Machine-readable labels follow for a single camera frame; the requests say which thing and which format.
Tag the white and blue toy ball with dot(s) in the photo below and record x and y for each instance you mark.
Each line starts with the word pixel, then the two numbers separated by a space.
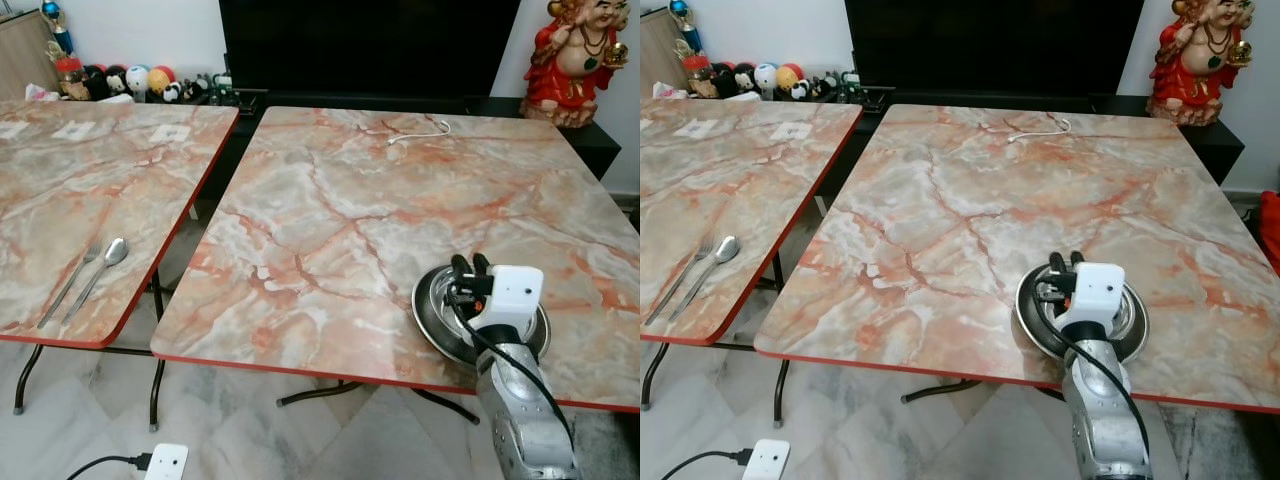
pixel 765 76
pixel 138 78

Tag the red laughing Buddha statue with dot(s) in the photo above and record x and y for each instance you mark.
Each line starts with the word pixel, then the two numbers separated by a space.
pixel 565 75
pixel 1190 75

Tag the black mouse plush toy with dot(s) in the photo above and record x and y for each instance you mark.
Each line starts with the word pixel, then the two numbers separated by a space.
pixel 721 80
pixel 744 78
pixel 96 82
pixel 117 80

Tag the black metal table frame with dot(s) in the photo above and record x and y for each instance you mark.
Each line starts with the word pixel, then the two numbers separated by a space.
pixel 779 400
pixel 320 392
pixel 940 390
pixel 156 400

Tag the round stainless steel plate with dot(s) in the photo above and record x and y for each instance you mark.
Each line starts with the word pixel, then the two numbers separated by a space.
pixel 1038 318
pixel 438 318

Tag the silver metal fork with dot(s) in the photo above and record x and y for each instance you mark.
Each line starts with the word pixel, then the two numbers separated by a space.
pixel 678 284
pixel 68 287

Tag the green toy clutter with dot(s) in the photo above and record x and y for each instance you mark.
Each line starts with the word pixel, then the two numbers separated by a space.
pixel 212 90
pixel 838 88

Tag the light wooden cabinet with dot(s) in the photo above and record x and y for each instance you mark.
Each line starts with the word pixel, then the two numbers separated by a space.
pixel 655 55
pixel 20 55

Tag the white paper label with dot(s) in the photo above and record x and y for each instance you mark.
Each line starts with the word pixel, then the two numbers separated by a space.
pixel 169 133
pixel 791 131

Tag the orange and yellow toy ball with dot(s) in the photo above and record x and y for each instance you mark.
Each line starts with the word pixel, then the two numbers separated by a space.
pixel 789 74
pixel 162 76

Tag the small panda toy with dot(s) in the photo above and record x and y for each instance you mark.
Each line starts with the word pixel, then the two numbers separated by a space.
pixel 799 91
pixel 171 93

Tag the red fabric object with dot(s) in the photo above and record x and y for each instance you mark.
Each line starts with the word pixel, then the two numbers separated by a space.
pixel 1271 232

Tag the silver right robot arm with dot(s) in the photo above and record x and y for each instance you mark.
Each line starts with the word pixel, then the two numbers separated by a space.
pixel 522 420
pixel 1098 420

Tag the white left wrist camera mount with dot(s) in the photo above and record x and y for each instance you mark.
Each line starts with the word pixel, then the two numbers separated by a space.
pixel 767 461
pixel 166 463

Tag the silver metal spoon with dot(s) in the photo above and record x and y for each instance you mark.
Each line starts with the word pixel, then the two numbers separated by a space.
pixel 113 252
pixel 725 249

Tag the large black television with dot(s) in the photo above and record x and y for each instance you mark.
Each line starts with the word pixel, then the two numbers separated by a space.
pixel 370 45
pixel 995 45

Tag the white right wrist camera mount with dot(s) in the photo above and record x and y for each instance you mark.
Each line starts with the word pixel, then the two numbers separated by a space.
pixel 1098 288
pixel 516 290

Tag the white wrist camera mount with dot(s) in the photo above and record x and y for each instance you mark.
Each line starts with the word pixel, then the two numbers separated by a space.
pixel 166 463
pixel 516 290
pixel 1098 288
pixel 767 461

